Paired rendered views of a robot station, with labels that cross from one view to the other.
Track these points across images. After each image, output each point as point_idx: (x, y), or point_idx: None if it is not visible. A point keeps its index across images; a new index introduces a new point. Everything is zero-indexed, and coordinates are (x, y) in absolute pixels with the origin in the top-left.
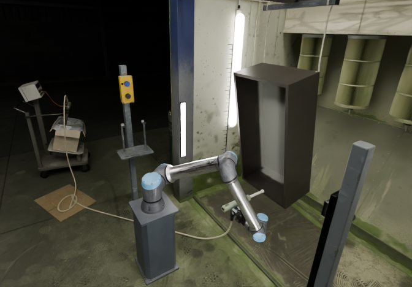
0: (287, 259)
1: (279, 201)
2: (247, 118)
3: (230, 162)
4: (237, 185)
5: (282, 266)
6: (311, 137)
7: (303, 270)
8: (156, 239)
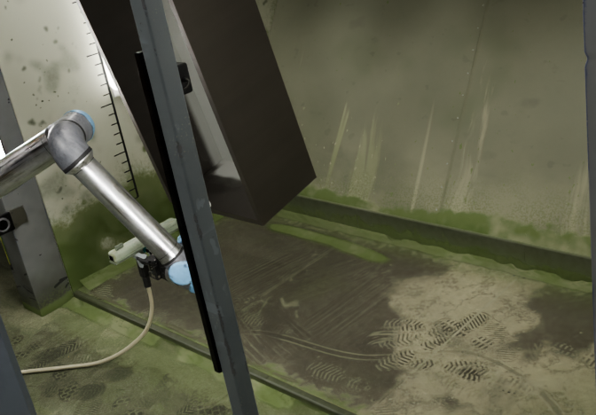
0: (298, 335)
1: (252, 215)
2: (129, 46)
3: (66, 125)
4: (96, 169)
5: (285, 349)
6: (262, 43)
7: (332, 341)
8: None
